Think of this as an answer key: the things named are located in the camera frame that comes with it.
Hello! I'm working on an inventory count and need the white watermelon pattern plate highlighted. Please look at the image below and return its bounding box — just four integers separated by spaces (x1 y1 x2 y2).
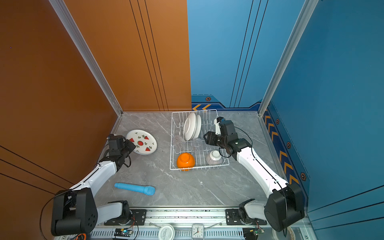
126 130 158 155

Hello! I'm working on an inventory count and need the white plate teal rim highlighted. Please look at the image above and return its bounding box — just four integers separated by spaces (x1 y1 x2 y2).
184 113 197 141

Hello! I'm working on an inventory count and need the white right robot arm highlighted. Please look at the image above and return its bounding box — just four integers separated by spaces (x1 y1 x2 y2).
204 132 305 232

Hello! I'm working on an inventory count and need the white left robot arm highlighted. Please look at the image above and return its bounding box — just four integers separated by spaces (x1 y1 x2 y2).
51 134 136 236

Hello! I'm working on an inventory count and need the clear glass tumbler middle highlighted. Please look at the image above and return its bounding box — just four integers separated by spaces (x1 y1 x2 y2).
192 138 203 152

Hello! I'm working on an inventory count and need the clear glass tumbler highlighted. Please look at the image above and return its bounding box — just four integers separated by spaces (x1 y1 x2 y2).
173 135 185 152
192 138 203 152

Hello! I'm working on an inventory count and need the striped ceramic bowl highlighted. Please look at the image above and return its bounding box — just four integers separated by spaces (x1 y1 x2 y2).
206 150 224 166

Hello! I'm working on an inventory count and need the clear glass tumbler left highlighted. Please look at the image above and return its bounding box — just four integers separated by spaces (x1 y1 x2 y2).
173 135 185 152

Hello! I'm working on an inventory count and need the orange bowl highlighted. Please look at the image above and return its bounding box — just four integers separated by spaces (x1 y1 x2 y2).
177 153 196 171

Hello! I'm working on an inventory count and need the blue toy microphone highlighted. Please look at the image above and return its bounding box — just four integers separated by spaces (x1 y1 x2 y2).
114 183 156 196

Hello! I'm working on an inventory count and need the green circuit board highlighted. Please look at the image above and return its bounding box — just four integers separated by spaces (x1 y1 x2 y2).
114 228 134 238

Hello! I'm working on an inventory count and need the small circuit board right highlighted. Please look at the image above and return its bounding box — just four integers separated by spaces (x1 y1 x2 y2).
243 228 265 240

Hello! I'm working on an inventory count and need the small white alarm clock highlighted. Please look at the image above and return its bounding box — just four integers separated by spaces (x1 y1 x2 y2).
191 224 205 240

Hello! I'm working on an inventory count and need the white round container lid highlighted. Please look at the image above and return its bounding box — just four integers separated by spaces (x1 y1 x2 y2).
158 225 176 240

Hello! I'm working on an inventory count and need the orange black tape measure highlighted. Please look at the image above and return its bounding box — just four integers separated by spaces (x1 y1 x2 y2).
73 234 87 240

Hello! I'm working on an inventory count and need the roll of white tape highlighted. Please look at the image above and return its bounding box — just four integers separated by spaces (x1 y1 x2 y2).
272 227 296 240

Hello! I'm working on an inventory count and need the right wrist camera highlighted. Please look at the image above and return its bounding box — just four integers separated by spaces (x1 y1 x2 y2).
214 117 236 136

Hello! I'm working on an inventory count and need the white wire dish rack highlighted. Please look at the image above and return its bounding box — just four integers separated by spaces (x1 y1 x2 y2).
170 110 230 171

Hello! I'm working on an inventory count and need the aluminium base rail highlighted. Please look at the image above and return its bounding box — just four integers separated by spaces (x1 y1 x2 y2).
53 205 318 240

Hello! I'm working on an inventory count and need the aluminium corner post left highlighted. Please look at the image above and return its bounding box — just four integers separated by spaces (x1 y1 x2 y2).
49 0 124 117

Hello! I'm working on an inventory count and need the aluminium corner post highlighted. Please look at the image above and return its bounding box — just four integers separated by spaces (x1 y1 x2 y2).
258 0 319 117
49 0 124 117

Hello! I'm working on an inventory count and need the aluminium corner post right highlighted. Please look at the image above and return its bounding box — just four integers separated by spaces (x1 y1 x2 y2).
258 0 319 117

